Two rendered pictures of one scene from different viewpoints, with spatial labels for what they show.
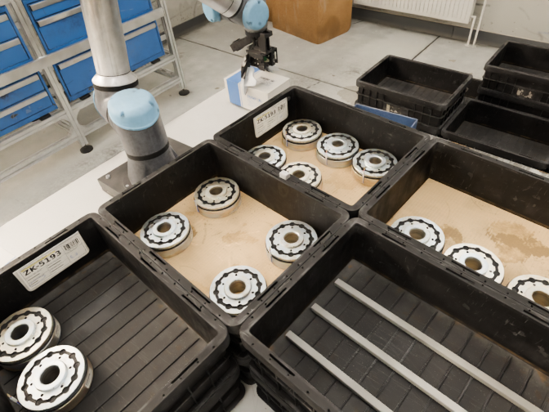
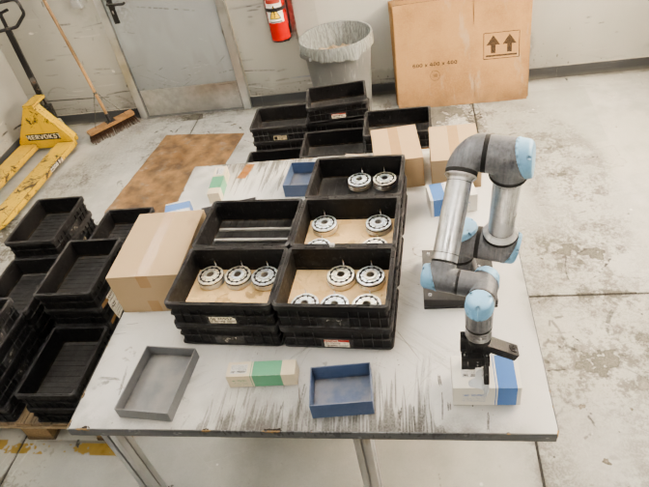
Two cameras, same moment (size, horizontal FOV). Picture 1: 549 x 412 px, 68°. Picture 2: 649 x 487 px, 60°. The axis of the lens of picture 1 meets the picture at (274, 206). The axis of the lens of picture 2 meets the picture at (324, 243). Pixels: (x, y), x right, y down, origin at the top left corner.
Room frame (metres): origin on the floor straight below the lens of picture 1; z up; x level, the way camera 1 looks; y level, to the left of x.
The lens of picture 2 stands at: (1.98, -0.83, 2.29)
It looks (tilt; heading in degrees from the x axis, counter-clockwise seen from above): 40 degrees down; 150
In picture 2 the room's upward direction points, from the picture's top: 12 degrees counter-clockwise
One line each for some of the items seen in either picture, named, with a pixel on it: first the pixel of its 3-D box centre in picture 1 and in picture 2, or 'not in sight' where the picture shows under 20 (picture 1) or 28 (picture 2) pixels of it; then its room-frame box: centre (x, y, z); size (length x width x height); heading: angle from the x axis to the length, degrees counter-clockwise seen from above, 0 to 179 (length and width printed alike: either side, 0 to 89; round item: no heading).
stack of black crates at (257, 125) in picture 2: not in sight; (286, 137); (-1.16, 0.83, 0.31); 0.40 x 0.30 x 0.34; 47
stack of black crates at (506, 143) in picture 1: (492, 161); not in sight; (1.30, -0.94, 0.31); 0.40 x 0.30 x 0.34; 47
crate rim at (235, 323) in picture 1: (219, 216); (347, 222); (0.54, 0.11, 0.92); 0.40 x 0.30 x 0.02; 43
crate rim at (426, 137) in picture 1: (318, 141); (335, 276); (0.75, -0.11, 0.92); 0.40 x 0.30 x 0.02; 43
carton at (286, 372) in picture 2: not in sight; (263, 373); (0.76, -0.48, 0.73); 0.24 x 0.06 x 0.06; 49
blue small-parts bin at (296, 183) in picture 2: not in sight; (302, 179); (-0.09, 0.30, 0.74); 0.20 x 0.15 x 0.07; 133
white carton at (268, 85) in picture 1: (257, 90); (484, 380); (1.30, 0.02, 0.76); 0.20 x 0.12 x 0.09; 47
